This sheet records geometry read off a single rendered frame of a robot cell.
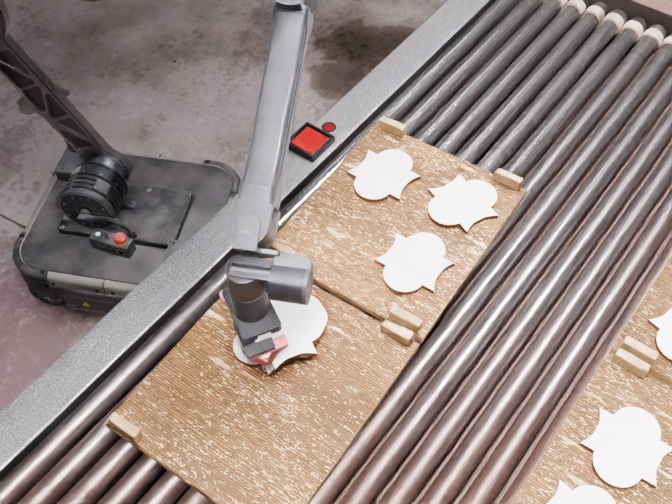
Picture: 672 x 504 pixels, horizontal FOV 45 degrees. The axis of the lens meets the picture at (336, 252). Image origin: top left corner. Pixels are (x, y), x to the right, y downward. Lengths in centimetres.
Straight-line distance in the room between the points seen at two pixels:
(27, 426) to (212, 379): 31
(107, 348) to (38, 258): 109
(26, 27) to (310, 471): 284
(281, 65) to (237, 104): 194
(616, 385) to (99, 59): 263
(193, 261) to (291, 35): 50
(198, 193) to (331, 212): 105
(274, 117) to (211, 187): 136
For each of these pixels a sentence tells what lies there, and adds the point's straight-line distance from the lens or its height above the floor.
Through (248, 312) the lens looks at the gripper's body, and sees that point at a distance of 123.
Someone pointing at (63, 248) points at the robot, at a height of 24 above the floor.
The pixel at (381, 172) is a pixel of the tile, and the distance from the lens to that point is 161.
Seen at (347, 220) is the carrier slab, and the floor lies 94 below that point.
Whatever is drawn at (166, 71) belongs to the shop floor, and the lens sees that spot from 338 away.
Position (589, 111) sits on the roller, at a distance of 184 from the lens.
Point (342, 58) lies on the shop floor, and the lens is 335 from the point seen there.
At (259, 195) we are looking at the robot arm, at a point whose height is 125.
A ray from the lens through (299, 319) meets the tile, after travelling 137.
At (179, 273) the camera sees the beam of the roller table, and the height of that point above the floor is 91.
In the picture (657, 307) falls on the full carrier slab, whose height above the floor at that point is 94.
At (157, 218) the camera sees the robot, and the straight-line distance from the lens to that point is 250.
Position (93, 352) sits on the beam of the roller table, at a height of 91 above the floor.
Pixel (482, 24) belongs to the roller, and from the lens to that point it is 203.
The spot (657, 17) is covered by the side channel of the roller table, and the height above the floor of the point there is 93.
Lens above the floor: 214
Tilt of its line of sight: 53 degrees down
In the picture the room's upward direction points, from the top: 2 degrees counter-clockwise
